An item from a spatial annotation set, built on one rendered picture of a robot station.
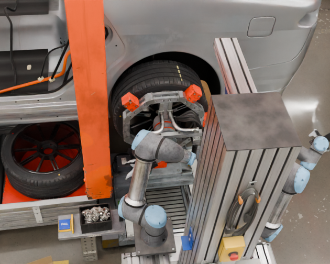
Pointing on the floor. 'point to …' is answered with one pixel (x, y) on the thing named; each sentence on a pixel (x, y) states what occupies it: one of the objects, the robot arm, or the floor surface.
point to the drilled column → (89, 249)
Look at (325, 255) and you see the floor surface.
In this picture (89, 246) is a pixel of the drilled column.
